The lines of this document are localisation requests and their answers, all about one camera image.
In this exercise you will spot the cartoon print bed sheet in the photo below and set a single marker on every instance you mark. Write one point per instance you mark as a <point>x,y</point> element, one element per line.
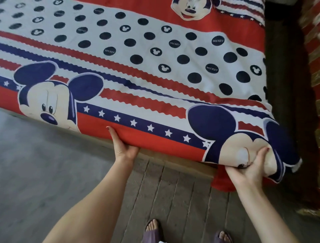
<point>150,62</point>

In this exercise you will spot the person's right hand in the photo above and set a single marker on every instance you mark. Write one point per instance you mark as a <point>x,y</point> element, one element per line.
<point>247,177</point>

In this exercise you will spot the red checkered bed cover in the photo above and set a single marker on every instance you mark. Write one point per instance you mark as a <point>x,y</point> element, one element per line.
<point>311,37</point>

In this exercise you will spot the person's left leg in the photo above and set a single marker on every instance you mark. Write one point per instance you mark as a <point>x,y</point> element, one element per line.
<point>152,225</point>

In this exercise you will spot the purple left slipper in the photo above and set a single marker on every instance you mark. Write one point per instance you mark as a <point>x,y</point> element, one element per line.
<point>150,236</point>

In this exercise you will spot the person's left forearm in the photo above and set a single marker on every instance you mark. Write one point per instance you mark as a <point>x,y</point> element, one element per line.
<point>95,207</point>

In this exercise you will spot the purple slipper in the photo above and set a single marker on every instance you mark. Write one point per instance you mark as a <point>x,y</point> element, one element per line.
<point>218,240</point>
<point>150,236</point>

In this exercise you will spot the purple right slipper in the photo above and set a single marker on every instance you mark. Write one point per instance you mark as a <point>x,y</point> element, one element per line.
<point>218,240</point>

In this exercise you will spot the person's right forearm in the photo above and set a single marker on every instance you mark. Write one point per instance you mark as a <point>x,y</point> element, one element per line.
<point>262,217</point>

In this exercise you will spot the person's left hand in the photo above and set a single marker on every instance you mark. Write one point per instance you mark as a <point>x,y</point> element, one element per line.
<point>123,154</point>

